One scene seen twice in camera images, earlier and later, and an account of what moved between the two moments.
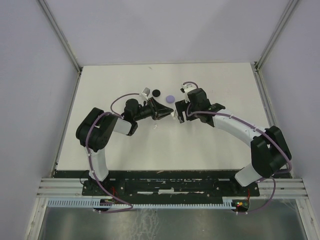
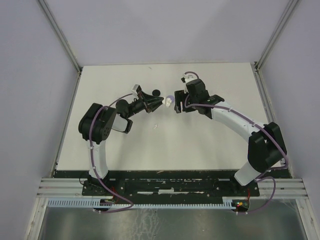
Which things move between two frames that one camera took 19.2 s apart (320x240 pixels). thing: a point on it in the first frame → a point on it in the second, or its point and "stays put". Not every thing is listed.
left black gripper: x=164 y=111 → x=153 y=106
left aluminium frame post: x=61 y=37 stays put
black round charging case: x=156 y=93 stays put
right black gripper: x=181 y=106 → x=180 y=96
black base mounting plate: x=168 y=185 stays put
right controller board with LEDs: x=242 y=205 stays put
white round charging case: x=174 y=115 → x=168 y=101
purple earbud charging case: x=170 y=99 stays put
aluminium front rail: x=269 y=189 stays put
